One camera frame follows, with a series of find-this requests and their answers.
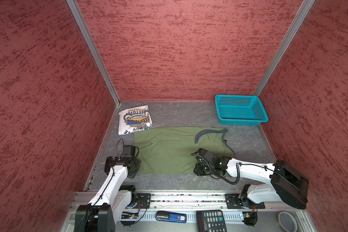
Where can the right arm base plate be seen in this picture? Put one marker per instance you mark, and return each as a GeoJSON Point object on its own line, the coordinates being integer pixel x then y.
{"type": "Point", "coordinates": [234, 201]}

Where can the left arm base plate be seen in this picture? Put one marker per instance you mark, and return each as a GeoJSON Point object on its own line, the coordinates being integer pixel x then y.
{"type": "Point", "coordinates": [141, 201]}

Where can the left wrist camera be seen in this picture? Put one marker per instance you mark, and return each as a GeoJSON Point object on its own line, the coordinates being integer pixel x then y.
{"type": "Point", "coordinates": [131, 152]}

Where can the white tank top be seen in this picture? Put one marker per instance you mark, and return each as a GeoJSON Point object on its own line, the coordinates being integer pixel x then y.
{"type": "Point", "coordinates": [134, 120]}

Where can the aluminium corner post right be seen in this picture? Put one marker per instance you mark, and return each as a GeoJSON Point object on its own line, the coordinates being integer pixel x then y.
{"type": "Point", "coordinates": [287, 39]}

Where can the green grey tank top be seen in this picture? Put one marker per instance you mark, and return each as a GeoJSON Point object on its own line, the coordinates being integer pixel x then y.
{"type": "Point", "coordinates": [168, 151]}

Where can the black calculator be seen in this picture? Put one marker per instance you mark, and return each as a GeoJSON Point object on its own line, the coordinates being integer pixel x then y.
{"type": "Point", "coordinates": [210, 221]}

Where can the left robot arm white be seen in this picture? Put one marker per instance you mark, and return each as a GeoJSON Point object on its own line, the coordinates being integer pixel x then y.
{"type": "Point", "coordinates": [102, 212]}

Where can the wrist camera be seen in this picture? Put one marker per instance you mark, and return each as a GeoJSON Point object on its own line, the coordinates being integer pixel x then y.
{"type": "Point", "coordinates": [131, 152]}
{"type": "Point", "coordinates": [207, 155]}

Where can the teal plastic basket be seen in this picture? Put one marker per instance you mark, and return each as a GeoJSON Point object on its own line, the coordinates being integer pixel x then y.
{"type": "Point", "coordinates": [240, 110]}

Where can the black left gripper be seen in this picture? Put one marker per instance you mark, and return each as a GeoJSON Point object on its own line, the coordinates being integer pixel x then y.
{"type": "Point", "coordinates": [137, 162]}

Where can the right small circuit board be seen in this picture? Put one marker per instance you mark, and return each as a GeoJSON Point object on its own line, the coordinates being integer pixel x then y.
{"type": "Point", "coordinates": [250, 218]}

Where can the left small circuit board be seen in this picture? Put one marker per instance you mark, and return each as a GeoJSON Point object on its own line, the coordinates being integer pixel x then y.
{"type": "Point", "coordinates": [130, 215]}

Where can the grey tape roll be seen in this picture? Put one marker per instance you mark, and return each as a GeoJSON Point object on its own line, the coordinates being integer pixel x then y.
{"type": "Point", "coordinates": [287, 222]}

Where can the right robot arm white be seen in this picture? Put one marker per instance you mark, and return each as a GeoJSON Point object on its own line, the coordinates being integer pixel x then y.
{"type": "Point", "coordinates": [277, 182]}

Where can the aluminium corner post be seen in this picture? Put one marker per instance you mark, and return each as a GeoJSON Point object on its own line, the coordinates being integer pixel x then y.
{"type": "Point", "coordinates": [287, 39]}
{"type": "Point", "coordinates": [77, 14]}

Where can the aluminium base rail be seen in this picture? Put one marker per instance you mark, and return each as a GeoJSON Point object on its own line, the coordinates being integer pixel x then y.
{"type": "Point", "coordinates": [200, 200]}

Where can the white perforated cable strip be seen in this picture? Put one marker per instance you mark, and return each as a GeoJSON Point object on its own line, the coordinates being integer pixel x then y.
{"type": "Point", "coordinates": [230, 217]}

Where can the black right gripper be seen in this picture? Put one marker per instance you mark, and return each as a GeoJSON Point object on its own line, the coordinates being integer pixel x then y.
{"type": "Point", "coordinates": [199, 172]}

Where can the aluminium corner post left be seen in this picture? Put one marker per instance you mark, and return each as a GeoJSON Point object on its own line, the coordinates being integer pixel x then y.
{"type": "Point", "coordinates": [77, 14]}

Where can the blue black stapler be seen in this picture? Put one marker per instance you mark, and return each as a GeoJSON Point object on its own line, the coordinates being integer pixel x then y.
{"type": "Point", "coordinates": [170, 217]}

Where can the small circuit board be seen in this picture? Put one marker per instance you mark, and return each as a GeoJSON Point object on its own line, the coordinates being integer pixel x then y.
{"type": "Point", "coordinates": [130, 215]}
{"type": "Point", "coordinates": [250, 218]}

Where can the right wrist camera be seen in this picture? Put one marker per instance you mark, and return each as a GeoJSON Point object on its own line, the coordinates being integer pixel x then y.
{"type": "Point", "coordinates": [207, 155]}

